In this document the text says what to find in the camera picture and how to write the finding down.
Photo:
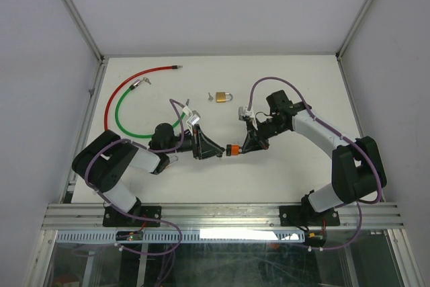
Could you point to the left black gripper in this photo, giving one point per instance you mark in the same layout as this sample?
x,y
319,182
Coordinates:
x,y
203,146

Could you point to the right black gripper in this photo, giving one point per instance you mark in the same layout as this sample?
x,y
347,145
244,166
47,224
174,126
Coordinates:
x,y
252,142

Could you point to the orange black padlock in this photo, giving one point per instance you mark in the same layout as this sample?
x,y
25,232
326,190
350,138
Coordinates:
x,y
232,150

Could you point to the small brass padlock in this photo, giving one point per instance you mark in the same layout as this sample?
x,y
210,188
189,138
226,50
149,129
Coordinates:
x,y
173,159

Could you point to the large brass padlock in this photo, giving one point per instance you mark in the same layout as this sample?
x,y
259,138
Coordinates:
x,y
223,97

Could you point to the green lock keys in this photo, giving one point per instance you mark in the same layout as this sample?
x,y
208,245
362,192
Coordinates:
x,y
146,80

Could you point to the green cable lock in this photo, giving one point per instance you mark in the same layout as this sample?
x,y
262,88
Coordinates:
x,y
140,107

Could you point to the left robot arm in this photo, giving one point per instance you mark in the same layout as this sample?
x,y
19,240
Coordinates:
x,y
103,162

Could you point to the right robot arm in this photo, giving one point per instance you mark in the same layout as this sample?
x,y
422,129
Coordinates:
x,y
356,165

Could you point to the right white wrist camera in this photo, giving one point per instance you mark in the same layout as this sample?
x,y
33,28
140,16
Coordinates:
x,y
248,116

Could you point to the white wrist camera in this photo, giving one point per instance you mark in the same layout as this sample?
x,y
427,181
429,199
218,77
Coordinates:
x,y
248,116
192,117

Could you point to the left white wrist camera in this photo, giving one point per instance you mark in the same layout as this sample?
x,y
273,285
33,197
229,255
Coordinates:
x,y
192,117

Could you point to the right black mount plate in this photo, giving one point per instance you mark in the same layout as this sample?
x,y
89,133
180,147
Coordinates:
x,y
299,216

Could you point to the black mount plate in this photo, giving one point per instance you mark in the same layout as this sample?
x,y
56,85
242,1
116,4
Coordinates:
x,y
138,215
299,216

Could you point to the slotted cable duct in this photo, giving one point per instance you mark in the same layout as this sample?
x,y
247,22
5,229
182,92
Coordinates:
x,y
187,236

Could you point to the red cable lock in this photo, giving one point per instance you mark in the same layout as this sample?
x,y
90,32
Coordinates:
x,y
125,82

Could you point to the left black mount plate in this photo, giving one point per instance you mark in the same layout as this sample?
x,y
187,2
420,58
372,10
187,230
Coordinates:
x,y
138,215

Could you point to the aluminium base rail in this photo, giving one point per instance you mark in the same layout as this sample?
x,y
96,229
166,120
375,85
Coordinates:
x,y
189,216

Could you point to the right aluminium frame post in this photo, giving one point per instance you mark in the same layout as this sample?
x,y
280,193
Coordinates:
x,y
357,22

